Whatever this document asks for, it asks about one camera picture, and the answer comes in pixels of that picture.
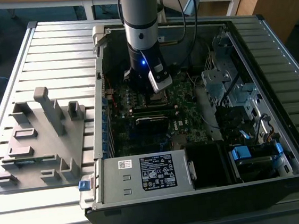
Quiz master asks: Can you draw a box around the silver green CPU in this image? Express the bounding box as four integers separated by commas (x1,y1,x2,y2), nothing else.
149,90,167,102

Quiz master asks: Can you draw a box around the silver socket cover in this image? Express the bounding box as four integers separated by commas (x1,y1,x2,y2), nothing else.
146,88,170,107

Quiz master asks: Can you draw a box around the black graphics card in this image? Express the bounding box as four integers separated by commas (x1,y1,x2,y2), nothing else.
134,114,171,137

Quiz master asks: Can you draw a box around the silver metal drive cage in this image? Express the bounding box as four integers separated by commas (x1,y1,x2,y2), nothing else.
196,22,268,128

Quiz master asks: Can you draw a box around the silver finned heatsink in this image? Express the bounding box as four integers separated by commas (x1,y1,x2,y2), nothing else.
171,134,188,150

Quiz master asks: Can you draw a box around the green motherboard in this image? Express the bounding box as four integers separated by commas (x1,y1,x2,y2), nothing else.
102,64,220,159

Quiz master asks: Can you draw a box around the grey power supply unit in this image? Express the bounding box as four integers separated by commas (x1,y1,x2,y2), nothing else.
97,148,196,205

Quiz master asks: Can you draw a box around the grey parts rack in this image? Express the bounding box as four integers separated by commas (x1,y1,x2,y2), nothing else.
0,82,94,193

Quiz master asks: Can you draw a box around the blue case latch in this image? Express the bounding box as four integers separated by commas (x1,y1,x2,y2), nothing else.
77,179,91,193

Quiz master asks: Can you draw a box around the blue disk carrier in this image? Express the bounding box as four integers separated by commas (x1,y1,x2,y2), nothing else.
229,142,279,184

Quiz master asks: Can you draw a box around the green RAM stick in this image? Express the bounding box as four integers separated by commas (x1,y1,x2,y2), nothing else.
14,155,45,165

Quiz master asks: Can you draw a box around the black PC case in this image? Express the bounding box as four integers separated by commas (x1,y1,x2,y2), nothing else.
62,4,299,224

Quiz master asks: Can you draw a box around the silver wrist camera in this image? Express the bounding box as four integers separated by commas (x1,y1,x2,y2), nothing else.
146,57,174,94

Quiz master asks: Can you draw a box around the thin red wire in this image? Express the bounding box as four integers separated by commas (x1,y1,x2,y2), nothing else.
102,74,120,109

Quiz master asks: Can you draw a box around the black camera cable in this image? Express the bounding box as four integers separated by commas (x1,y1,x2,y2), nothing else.
168,0,204,70

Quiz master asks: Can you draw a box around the thin black cable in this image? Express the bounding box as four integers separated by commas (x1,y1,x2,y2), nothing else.
216,72,244,111

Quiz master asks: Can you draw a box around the black plastic drive bracket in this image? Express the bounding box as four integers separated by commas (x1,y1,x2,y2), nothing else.
214,103,250,139

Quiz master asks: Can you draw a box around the black plastic air duct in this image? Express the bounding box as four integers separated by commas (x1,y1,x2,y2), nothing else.
184,140,234,191

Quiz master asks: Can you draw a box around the black SATA cable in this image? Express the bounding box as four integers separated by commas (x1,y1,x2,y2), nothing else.
251,111,279,146

